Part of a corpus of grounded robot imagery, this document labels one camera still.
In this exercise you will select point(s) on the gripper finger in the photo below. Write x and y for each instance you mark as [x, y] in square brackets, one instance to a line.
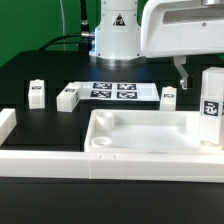
[179, 62]

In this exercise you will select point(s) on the white U-shaped obstacle fence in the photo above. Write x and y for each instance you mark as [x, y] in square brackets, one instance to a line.
[124, 166]

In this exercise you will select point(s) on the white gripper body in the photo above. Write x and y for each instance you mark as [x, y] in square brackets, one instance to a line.
[182, 27]

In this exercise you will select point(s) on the white desk tabletop tray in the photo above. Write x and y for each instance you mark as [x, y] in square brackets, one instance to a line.
[146, 132]

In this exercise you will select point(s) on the white fiducial marker sheet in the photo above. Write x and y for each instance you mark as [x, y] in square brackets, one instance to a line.
[118, 91]

